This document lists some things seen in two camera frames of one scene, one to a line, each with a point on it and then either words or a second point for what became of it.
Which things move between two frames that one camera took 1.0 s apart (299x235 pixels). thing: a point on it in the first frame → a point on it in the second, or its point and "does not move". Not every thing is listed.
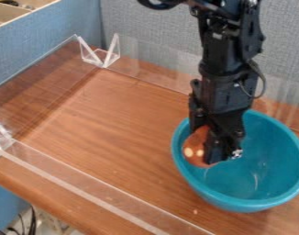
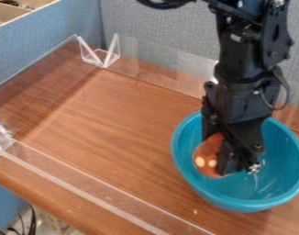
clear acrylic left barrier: (36, 87) does not move
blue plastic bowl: (259, 180) does not move
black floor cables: (33, 227) does not move
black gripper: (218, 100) → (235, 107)
